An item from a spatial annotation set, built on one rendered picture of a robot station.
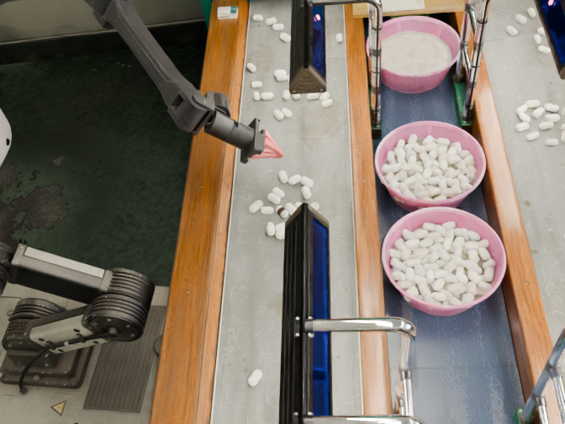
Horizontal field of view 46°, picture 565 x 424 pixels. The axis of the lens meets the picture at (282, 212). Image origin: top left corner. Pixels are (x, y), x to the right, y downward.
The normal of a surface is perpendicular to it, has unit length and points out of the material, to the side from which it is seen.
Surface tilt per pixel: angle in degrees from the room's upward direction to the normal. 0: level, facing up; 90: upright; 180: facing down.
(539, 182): 0
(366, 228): 0
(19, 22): 90
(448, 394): 0
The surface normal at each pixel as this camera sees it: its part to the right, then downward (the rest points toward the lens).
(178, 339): -0.10, -0.61
